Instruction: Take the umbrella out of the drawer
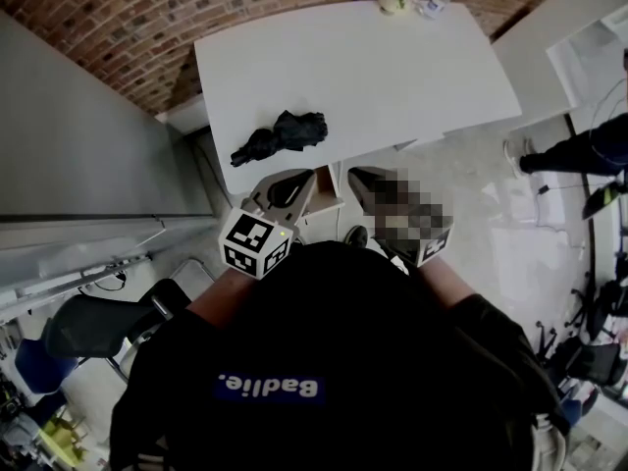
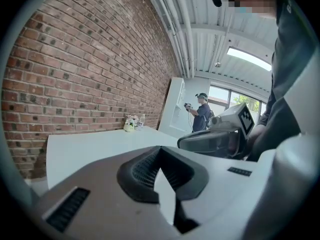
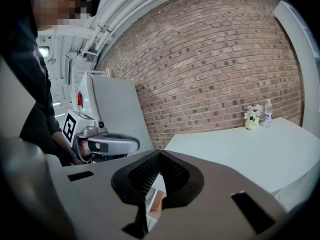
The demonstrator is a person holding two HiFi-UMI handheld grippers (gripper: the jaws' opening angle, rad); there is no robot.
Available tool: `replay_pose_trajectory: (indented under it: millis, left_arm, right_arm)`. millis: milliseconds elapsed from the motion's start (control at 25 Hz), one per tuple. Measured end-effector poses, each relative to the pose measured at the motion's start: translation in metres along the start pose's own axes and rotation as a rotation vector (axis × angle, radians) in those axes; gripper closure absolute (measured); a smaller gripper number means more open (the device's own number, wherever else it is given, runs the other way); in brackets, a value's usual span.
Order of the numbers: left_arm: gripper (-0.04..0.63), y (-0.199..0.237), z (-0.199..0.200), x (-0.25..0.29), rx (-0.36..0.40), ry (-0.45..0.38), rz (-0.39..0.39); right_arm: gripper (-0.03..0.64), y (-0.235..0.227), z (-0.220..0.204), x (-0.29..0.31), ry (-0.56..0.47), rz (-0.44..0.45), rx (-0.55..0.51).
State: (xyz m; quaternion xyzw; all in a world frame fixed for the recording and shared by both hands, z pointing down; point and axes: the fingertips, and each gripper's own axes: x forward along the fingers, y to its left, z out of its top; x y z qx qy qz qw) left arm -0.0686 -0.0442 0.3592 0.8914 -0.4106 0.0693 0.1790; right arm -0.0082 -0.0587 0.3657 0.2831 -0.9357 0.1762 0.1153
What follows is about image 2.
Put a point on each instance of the clear plastic water bottle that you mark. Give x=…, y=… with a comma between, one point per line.
x=142, y=121

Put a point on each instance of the person's black shirt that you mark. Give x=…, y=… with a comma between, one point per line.
x=287, y=59

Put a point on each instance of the bundle of white ceiling pipes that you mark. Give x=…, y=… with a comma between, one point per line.
x=180, y=29

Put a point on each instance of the small ceiling dome fixture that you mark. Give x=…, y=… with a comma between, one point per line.
x=217, y=64

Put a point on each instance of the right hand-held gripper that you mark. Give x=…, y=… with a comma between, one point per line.
x=246, y=119

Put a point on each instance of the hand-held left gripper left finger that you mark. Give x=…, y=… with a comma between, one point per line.
x=105, y=196

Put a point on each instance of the person's right hand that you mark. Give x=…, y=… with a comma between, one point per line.
x=233, y=146

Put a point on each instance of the long ceiling light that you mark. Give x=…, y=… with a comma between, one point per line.
x=250, y=58

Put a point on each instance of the person's right forearm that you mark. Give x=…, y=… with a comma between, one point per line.
x=255, y=136

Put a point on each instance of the potted pink white flowers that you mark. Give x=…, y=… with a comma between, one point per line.
x=131, y=124

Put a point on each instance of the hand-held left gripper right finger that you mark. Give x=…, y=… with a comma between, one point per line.
x=225, y=189

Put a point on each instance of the large window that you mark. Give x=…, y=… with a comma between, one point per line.
x=237, y=101

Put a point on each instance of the white table top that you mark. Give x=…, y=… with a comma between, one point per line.
x=100, y=146

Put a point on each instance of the white bookcase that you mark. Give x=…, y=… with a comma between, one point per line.
x=172, y=106

